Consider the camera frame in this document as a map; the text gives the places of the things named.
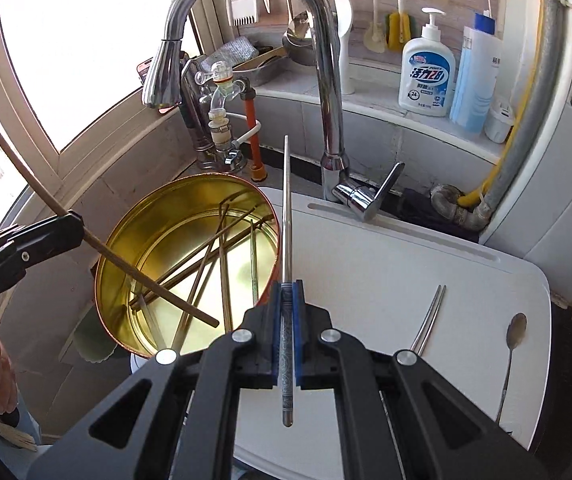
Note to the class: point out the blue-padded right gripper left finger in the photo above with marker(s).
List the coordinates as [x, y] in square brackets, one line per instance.
[173, 418]

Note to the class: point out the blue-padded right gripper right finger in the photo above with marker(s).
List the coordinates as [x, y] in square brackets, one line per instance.
[398, 417]

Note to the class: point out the steel chopstick patterned handle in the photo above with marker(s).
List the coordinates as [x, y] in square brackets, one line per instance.
[286, 330]

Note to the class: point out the steel chopstick plain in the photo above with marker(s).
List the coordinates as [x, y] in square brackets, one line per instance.
[424, 322]
[431, 322]

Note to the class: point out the white cutting board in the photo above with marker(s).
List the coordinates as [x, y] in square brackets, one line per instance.
[377, 280]

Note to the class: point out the red and gold round tin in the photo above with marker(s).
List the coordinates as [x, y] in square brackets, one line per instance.
[137, 319]

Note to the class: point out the orange pipe valve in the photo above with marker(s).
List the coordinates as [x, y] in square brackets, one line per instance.
[258, 171]

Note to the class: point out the long metal spoon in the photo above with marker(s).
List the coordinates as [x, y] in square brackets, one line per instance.
[515, 334]

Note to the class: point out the grey vertical pipe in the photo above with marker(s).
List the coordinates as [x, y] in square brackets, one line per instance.
[531, 116]

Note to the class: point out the glass water filter fitting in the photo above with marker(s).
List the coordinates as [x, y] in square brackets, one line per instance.
[227, 88]

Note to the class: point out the small white container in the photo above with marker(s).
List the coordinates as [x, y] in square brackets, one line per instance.
[499, 121]

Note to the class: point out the white blue detergent bottle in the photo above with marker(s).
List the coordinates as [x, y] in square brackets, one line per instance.
[427, 75]

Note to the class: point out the hanging steel ladle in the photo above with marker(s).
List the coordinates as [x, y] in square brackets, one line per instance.
[298, 40]

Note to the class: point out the light blue tall bottle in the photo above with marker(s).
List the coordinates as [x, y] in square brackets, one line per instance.
[477, 74]

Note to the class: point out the yellow green sponge brush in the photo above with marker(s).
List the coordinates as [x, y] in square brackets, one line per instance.
[399, 28]

